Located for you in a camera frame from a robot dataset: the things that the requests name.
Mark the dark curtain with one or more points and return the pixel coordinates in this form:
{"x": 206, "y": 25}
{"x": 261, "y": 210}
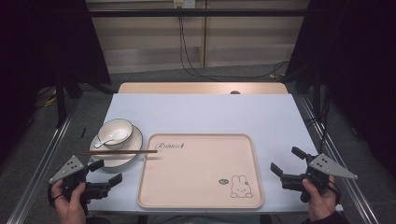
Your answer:
{"x": 37, "y": 46}
{"x": 358, "y": 62}

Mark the person's left hand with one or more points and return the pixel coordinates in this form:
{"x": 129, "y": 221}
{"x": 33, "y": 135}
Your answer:
{"x": 68, "y": 203}

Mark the wooden table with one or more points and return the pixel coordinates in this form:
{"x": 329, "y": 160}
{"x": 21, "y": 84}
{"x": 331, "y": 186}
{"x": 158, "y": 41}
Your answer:
{"x": 186, "y": 88}

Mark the beige tray with rabbit print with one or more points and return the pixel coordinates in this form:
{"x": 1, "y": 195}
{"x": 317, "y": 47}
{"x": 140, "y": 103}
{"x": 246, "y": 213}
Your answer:
{"x": 199, "y": 174}

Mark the white bowl with dark rim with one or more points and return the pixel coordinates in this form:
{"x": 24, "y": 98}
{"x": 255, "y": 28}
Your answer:
{"x": 120, "y": 126}

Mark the white board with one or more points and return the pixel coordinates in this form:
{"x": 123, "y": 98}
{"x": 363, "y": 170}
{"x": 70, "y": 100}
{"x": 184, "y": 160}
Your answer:
{"x": 202, "y": 115}

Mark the person's right hand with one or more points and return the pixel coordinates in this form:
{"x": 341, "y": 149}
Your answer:
{"x": 320, "y": 200}

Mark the white wall socket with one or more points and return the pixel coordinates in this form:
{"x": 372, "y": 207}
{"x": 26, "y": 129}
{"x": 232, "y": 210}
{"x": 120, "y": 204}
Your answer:
{"x": 184, "y": 3}

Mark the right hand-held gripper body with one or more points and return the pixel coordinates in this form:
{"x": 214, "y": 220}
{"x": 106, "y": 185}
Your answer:
{"x": 330, "y": 168}

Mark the metal rail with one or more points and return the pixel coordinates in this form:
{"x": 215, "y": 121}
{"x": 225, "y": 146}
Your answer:
{"x": 40, "y": 161}
{"x": 358, "y": 193}

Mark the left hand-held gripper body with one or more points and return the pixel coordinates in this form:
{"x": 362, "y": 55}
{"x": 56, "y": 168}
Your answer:
{"x": 67, "y": 169}

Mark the white plate with dark rim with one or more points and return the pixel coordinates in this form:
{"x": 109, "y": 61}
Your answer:
{"x": 130, "y": 144}

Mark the black metal stand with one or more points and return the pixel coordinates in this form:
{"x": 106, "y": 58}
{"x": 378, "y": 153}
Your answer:
{"x": 317, "y": 93}
{"x": 60, "y": 105}

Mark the brown wooden chopstick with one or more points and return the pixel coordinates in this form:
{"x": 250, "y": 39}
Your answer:
{"x": 102, "y": 153}
{"x": 124, "y": 151}

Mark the small black stick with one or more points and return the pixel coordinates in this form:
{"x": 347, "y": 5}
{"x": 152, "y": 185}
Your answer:
{"x": 83, "y": 132}

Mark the black horizontal bar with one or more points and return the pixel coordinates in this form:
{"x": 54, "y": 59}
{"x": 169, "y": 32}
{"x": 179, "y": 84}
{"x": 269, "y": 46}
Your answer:
{"x": 218, "y": 13}

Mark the white ceramic spoon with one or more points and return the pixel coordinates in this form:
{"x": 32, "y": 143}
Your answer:
{"x": 116, "y": 135}

